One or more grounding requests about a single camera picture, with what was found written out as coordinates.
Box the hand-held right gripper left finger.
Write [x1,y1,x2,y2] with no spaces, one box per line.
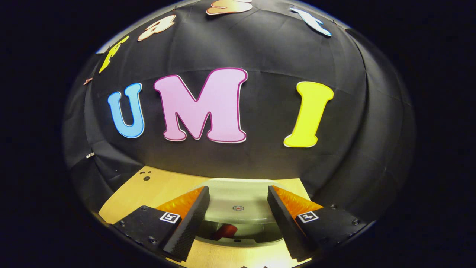
[112,186,211,263]

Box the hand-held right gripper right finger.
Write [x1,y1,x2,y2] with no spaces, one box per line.
[267,185,369,262]

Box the red pop can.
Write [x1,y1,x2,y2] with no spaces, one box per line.
[211,223,238,241]

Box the green desktop garbage bin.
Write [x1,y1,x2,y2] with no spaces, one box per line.
[194,178,289,247]

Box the wooden desktop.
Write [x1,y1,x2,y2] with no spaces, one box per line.
[99,166,324,268]

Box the black backdrop cloth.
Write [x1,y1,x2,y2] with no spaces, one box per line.
[63,0,415,224]

